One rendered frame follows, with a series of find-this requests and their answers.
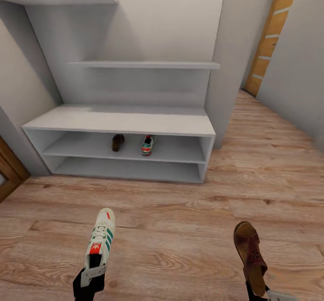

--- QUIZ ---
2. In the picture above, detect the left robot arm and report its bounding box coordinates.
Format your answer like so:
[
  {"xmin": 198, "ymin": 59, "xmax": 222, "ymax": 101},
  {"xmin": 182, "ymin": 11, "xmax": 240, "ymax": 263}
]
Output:
[{"xmin": 73, "ymin": 264, "xmax": 107, "ymax": 301}]

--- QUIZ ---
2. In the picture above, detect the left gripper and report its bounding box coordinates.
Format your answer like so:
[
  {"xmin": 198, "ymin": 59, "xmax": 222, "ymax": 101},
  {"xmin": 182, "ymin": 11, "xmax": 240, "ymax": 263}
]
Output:
[{"xmin": 73, "ymin": 268, "xmax": 104, "ymax": 301}]

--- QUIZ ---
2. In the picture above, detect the gym shoe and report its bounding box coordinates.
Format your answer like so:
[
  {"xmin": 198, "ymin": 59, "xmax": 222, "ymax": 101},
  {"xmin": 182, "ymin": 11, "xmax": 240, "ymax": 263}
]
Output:
[
  {"xmin": 142, "ymin": 135, "xmax": 156, "ymax": 155},
  {"xmin": 85, "ymin": 207, "xmax": 116, "ymax": 270}
]

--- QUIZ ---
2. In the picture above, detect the sandal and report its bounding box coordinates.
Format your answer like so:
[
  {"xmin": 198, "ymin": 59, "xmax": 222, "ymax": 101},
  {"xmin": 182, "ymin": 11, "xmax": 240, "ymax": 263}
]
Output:
[
  {"xmin": 233, "ymin": 222, "xmax": 268, "ymax": 297},
  {"xmin": 112, "ymin": 134, "xmax": 125, "ymax": 152}
]

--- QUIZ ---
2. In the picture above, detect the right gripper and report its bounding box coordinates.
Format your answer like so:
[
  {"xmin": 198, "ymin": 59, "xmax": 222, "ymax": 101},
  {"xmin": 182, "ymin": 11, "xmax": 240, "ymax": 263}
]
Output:
[{"xmin": 246, "ymin": 281, "xmax": 270, "ymax": 301}]

